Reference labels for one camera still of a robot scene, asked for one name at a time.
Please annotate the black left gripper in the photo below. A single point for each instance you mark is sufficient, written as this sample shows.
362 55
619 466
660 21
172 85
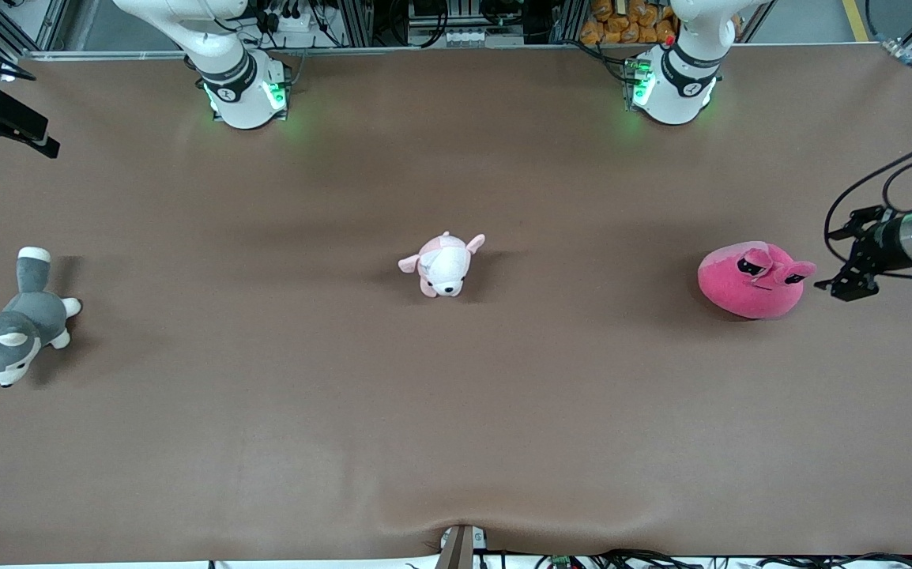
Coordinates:
872 239

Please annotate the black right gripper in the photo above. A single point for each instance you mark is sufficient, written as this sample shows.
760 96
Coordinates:
5 116

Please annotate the round pink plush toy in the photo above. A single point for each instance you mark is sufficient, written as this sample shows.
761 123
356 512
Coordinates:
740 296

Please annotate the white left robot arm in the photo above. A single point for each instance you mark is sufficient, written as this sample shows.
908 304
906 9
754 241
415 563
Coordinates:
677 95

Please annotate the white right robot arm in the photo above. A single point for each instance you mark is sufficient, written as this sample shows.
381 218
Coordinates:
243 95

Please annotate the grey white husky plush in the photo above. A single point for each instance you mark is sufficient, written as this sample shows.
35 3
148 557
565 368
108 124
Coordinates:
25 324

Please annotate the white power strip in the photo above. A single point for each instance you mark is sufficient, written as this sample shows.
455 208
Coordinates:
290 17

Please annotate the orange items pile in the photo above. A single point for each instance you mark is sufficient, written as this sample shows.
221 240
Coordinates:
630 24

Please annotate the pink white dog plush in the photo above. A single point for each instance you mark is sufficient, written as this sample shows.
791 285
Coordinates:
444 269

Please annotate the brown table cover mat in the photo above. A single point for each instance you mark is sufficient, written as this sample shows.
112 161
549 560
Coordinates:
456 411

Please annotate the brown camera mount post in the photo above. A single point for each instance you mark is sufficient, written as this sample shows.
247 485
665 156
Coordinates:
456 549

